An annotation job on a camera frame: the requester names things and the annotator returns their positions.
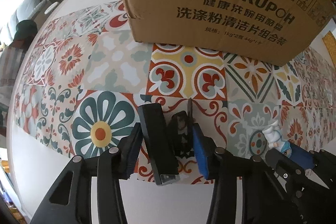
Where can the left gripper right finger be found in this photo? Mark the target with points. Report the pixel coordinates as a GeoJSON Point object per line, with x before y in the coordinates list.
{"type": "Point", "coordinates": [264, 198]}

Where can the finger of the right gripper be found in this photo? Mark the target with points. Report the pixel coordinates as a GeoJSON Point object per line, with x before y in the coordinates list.
{"type": "Point", "coordinates": [322, 163]}
{"type": "Point", "coordinates": [314, 200]}

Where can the white blue doll figurine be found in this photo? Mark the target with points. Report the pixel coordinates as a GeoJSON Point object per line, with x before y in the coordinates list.
{"type": "Point", "coordinates": [275, 140]}

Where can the black rectangular device with clip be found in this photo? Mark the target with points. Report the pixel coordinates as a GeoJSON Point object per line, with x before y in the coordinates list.
{"type": "Point", "coordinates": [166, 156]}

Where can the woven wicker basket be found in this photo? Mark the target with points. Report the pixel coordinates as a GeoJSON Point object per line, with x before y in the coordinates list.
{"type": "Point", "coordinates": [330, 43]}

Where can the brown cardboard box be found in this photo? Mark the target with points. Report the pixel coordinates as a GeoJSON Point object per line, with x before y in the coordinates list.
{"type": "Point", "coordinates": [274, 31]}

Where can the patterned tile table mat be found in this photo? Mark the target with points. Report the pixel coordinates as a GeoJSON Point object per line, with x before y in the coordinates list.
{"type": "Point", "coordinates": [86, 77]}

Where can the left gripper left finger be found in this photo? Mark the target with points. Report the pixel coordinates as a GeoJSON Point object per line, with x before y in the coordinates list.
{"type": "Point", "coordinates": [69, 198]}

